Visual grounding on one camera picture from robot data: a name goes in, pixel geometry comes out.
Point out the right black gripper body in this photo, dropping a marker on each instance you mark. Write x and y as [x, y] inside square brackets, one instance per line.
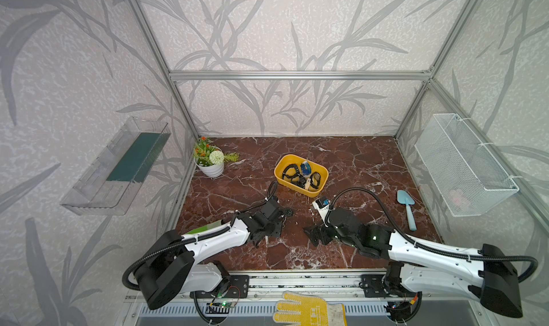
[326, 235]

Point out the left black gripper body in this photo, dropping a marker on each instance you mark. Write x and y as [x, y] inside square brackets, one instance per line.
[274, 229]

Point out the black analog watch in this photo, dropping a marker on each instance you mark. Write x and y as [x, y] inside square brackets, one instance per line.
[287, 212]

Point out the black sport watch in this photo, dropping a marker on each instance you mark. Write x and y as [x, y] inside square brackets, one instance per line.
[299, 181]

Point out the blue transparent watch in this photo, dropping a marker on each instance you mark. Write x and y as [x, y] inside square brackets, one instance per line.
[306, 169]

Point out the black chunky digital watch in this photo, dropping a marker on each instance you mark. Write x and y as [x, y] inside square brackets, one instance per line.
[291, 173]

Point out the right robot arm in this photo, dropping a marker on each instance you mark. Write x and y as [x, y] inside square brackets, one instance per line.
[500, 291]

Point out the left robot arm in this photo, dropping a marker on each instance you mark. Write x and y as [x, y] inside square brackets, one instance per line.
[175, 263]

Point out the yellow plastic storage box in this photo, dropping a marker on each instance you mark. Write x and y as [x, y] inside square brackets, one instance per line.
[294, 159]

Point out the green work glove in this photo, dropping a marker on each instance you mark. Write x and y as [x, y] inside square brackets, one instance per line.
[205, 228]

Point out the light blue spatula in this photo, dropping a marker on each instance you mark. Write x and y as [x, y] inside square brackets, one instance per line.
[405, 199]

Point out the potted artificial plant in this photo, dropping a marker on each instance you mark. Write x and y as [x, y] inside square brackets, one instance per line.
[210, 159]

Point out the yellow knitted glove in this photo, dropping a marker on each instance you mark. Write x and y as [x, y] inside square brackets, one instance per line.
[297, 309]

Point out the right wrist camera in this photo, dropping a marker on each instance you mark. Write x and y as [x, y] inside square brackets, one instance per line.
[322, 206]

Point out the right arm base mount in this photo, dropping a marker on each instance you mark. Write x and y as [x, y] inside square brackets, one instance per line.
[376, 285]

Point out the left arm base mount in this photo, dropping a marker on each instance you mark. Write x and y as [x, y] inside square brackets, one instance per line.
[232, 287]

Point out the aluminium front rail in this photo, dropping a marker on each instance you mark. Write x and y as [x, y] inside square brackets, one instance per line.
[300, 285]

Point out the white wire mesh basket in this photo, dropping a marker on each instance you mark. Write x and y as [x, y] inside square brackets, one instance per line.
[466, 173]

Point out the clear acrylic wall shelf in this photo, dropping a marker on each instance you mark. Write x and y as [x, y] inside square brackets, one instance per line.
[113, 180]

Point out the aluminium cage frame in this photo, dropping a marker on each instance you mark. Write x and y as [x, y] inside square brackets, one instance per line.
[426, 76]

